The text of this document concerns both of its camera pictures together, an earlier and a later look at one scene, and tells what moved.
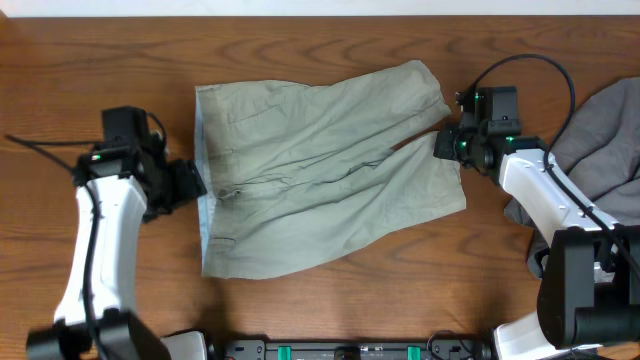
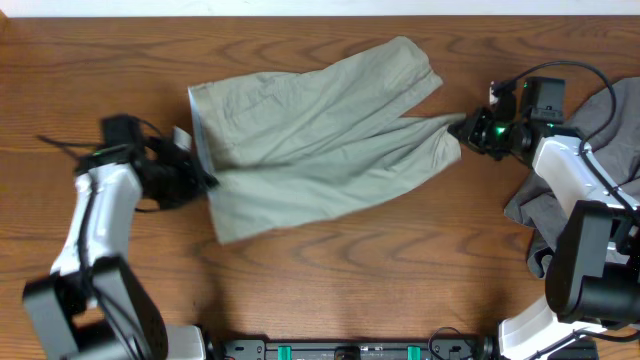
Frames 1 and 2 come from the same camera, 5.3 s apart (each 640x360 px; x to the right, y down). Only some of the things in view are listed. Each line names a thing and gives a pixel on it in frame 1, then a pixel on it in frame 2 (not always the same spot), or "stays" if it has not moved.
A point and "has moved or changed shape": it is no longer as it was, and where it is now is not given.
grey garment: x=597 y=154 stays
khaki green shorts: x=290 y=175 has moved or changed shape
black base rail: x=437 y=349 stays
